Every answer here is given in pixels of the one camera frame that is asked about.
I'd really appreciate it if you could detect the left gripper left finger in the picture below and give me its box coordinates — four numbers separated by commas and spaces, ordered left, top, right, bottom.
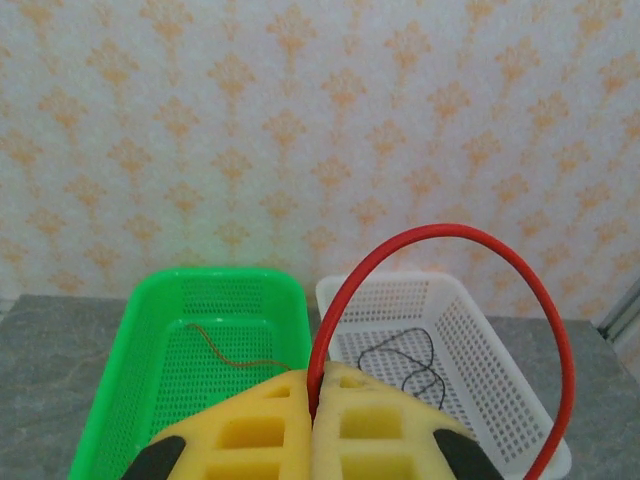
119, 368, 315, 480

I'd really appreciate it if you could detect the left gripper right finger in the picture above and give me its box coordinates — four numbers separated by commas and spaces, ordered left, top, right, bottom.
310, 361, 507, 480

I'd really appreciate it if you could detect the thin red cable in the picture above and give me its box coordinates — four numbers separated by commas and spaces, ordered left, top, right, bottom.
305, 222, 577, 480
183, 321, 295, 375

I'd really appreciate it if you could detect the thin black cable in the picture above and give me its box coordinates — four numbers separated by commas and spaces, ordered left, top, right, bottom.
356, 326, 449, 409

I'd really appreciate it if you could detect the green plastic basket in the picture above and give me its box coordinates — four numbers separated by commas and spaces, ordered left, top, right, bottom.
67, 266, 315, 480

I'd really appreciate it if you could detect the white plastic basket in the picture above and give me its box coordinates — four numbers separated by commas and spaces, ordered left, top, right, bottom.
314, 272, 573, 479

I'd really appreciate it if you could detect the aluminium frame post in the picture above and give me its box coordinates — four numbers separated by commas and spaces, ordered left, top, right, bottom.
596, 275, 640, 347

